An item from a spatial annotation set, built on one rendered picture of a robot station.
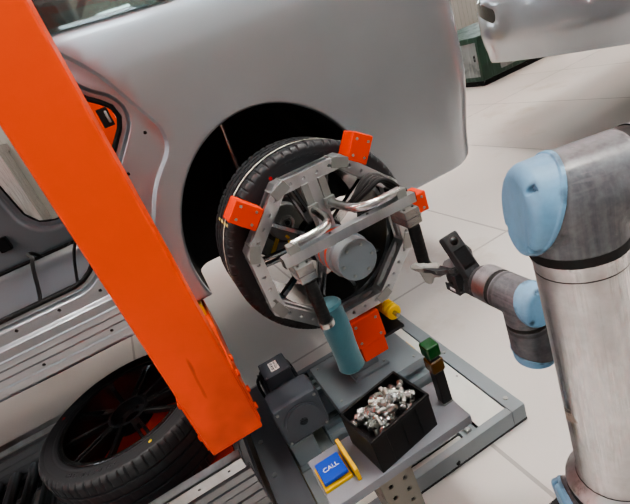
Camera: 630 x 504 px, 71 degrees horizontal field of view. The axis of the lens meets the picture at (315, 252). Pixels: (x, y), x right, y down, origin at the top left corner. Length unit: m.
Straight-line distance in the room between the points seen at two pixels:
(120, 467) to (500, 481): 1.22
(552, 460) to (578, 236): 1.28
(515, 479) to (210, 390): 1.03
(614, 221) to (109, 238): 0.95
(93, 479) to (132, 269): 0.80
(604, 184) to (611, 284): 0.13
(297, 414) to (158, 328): 0.65
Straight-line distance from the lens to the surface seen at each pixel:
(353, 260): 1.29
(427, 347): 1.22
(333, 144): 1.45
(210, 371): 1.27
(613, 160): 0.59
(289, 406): 1.62
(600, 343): 0.68
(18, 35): 1.10
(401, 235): 1.53
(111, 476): 1.67
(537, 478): 1.75
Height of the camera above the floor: 1.44
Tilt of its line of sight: 24 degrees down
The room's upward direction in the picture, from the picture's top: 22 degrees counter-clockwise
